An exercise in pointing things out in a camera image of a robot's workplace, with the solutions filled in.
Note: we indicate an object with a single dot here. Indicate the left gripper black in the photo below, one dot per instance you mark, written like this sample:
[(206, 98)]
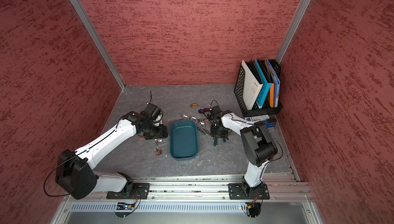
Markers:
[(162, 130)]

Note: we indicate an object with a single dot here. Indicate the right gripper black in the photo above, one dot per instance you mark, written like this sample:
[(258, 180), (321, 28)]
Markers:
[(213, 132)]

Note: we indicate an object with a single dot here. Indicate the silver spoon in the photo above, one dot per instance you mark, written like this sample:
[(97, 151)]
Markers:
[(188, 117)]

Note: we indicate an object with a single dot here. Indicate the teal plastic storage box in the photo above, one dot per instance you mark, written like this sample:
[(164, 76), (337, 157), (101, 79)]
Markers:
[(184, 144)]

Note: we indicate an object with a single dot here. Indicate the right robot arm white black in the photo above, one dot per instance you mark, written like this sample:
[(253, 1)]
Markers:
[(260, 146)]

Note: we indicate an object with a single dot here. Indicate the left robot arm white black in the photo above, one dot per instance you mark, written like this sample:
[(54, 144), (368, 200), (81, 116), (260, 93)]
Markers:
[(75, 171)]

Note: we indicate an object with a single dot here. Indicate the purple iridescent spoon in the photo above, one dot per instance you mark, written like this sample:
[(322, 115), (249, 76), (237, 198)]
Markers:
[(203, 111)]

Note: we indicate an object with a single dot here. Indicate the copper bowl spoon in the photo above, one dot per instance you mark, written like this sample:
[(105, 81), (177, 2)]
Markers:
[(158, 150)]

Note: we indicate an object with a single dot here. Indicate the gold spoon at back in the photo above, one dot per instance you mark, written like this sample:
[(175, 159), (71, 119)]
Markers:
[(194, 105)]

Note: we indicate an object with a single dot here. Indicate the black mesh file rack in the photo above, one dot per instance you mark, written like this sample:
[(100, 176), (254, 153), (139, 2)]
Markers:
[(238, 91)]

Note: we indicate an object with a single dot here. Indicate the blue stapler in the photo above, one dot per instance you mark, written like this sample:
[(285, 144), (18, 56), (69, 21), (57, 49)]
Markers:
[(266, 119)]

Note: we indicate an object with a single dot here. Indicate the white folder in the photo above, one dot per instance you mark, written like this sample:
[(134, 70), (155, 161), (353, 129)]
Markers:
[(251, 87)]

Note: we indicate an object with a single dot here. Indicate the teal folder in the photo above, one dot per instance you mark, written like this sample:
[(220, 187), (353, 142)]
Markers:
[(266, 83)]

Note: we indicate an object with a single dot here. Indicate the orange folder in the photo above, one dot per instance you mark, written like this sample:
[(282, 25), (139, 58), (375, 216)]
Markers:
[(272, 89)]

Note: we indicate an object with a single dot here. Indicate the blue folder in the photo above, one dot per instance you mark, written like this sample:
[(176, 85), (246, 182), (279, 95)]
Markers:
[(276, 82)]

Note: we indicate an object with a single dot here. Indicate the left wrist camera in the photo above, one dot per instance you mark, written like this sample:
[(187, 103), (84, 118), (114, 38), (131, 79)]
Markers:
[(152, 110)]

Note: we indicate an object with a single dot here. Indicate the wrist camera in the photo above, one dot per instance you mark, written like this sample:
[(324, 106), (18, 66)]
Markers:
[(152, 110), (215, 111)]

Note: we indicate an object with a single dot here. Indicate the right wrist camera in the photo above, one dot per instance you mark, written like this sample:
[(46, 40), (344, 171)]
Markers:
[(215, 111)]

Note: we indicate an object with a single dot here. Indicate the aluminium front rail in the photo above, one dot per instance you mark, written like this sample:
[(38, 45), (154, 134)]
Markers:
[(216, 189)]

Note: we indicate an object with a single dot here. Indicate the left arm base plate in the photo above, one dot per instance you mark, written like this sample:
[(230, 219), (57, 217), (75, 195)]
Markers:
[(133, 191)]

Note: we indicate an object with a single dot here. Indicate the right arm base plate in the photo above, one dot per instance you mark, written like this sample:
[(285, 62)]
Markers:
[(244, 191)]

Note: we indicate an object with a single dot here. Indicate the perforated cable tray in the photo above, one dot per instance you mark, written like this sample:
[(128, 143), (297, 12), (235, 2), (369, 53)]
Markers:
[(160, 207)]

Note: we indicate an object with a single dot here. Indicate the left corner aluminium post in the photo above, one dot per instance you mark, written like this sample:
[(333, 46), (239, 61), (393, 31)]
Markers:
[(88, 24)]

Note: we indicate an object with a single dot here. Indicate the corner aluminium post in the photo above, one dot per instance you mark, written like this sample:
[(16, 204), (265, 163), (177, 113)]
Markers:
[(297, 17), (88, 24)]

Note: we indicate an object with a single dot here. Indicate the right corner aluminium post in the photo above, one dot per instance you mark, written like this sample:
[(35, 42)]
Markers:
[(297, 17)]

